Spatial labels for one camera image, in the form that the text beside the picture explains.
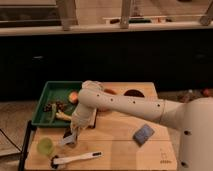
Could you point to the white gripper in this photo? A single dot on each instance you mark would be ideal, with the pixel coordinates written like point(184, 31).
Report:
point(82, 117)

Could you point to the grey blue towel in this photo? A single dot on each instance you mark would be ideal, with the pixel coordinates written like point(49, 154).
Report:
point(67, 140)

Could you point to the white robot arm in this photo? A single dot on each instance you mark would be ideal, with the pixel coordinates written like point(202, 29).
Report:
point(193, 119)

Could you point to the dark metal cup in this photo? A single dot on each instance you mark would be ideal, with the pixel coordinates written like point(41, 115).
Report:
point(69, 132)

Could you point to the green plastic cup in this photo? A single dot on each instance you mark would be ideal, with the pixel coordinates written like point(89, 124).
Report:
point(45, 146)

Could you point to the yellow banana toy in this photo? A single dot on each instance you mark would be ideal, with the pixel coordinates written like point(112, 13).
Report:
point(63, 116)

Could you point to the orange peach toy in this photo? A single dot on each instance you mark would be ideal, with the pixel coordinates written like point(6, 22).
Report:
point(73, 97)

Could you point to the dark grapes toy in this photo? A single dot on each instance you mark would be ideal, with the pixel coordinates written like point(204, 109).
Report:
point(59, 106)

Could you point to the green vegetable toy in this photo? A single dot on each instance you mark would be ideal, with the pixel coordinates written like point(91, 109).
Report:
point(53, 112)

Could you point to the green plastic tray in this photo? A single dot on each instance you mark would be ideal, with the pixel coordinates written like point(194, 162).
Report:
point(55, 91)

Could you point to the orange plastic bowl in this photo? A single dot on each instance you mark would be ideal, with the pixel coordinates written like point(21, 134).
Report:
point(110, 91)

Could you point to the blue sponge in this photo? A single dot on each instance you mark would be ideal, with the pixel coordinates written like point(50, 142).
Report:
point(143, 134)

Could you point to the white handled brush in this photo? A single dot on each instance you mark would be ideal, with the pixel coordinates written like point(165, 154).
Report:
point(65, 160)

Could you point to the black table leg frame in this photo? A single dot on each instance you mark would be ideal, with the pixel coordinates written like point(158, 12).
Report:
point(24, 151)

